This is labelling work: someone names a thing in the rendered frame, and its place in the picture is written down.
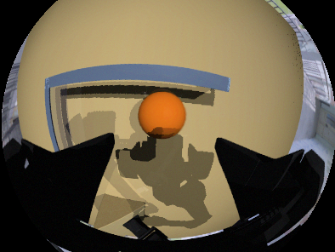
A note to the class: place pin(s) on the clear l-shaped low wall with blue edges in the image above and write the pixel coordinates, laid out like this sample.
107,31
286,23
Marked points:
59,107

